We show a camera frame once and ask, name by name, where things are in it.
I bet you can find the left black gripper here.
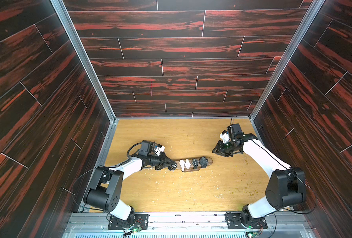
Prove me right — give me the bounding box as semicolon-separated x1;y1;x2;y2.
146;152;174;170

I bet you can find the black watch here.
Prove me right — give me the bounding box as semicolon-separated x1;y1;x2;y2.
168;162;178;171
191;158;199;169
199;157;208;168

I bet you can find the white watch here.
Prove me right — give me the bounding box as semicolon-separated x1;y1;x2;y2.
185;159;191;169
179;160;185;172

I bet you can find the dark wooden watch stand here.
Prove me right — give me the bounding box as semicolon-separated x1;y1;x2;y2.
176;156;213;173

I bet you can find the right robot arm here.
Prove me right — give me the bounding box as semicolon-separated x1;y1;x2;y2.
212;124;306;229

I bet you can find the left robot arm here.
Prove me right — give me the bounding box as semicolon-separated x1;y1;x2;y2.
83;140;178;230

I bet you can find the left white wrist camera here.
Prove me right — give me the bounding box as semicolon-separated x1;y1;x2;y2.
155;144;165;156

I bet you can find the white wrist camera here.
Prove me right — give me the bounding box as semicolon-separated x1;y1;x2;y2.
155;144;165;156
220;131;231;144

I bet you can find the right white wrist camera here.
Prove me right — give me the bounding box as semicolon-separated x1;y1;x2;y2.
220;131;231;144

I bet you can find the left black cable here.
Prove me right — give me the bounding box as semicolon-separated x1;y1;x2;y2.
126;142;142;158

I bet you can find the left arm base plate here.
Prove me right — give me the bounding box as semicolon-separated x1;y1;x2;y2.
108;213;149;231

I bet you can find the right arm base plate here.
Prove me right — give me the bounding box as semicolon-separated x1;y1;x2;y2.
224;212;268;230

